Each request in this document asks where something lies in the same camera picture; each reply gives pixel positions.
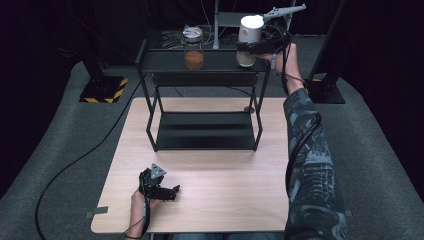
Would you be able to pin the person's left hand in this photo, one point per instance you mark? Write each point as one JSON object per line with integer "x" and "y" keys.
{"x": 137, "y": 200}

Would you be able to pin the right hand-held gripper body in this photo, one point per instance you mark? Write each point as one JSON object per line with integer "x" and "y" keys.
{"x": 275, "y": 35}

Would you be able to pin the small round brown disc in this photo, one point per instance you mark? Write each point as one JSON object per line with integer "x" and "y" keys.
{"x": 249, "y": 109}

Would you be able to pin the person's right hand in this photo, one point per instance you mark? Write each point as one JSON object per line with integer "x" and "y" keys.
{"x": 293, "y": 68}

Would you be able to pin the glass jar of brown powder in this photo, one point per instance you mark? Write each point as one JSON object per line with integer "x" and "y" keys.
{"x": 194, "y": 60}

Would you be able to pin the grey tape strip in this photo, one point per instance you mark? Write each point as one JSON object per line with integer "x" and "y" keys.
{"x": 98, "y": 210}

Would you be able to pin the black stand with striped base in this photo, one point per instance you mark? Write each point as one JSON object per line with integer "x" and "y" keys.
{"x": 326, "y": 93}
{"x": 103, "y": 89}

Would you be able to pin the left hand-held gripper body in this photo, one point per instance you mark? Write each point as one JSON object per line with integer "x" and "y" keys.
{"x": 151, "y": 181}

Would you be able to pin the black metal two-tier rack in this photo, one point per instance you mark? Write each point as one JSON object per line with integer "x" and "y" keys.
{"x": 203, "y": 133}

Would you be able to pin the white cup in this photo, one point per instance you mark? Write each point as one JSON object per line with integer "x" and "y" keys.
{"x": 250, "y": 30}

